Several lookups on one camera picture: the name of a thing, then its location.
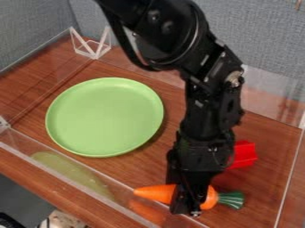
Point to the red toy pepper block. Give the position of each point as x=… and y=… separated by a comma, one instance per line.
x=245, y=156

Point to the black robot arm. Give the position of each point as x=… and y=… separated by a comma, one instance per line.
x=165, y=36

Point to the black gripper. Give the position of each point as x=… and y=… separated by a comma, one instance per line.
x=194, y=162

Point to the green plastic plate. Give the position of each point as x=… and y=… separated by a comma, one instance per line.
x=105, y=117

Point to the clear acrylic corner bracket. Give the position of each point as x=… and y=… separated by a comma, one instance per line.
x=89, y=48

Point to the orange toy carrot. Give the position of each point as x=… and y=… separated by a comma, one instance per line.
x=162, y=193

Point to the clear acrylic enclosure wall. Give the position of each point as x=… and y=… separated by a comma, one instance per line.
x=93, y=188

